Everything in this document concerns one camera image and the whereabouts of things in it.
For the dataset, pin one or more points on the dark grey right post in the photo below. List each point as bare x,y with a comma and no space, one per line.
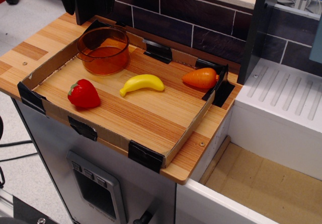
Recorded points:
256,38

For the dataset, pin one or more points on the black knob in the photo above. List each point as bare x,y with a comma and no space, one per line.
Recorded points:
145,218

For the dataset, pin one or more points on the orange toy carrot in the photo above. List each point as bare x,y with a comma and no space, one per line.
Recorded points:
204,78

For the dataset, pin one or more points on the yellow toy banana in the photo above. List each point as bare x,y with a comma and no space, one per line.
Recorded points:
142,81

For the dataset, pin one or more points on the red toy strawberry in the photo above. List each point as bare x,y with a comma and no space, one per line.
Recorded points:
84,94

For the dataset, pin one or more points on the grey toy dishwasher panel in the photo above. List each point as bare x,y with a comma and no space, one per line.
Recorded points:
100,190

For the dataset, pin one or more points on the dark grey post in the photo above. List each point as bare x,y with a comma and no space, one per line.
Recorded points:
86,9
256,38

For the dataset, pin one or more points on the white toy sink unit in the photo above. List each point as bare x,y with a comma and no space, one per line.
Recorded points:
264,164

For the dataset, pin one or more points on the dark grey left post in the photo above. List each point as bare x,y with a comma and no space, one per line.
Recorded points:
86,9

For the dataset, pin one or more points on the cardboard fence with black tape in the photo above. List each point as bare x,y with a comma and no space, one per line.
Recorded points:
161,130

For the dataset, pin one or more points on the orange transparent plastic pot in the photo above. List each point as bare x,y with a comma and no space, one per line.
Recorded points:
103,50

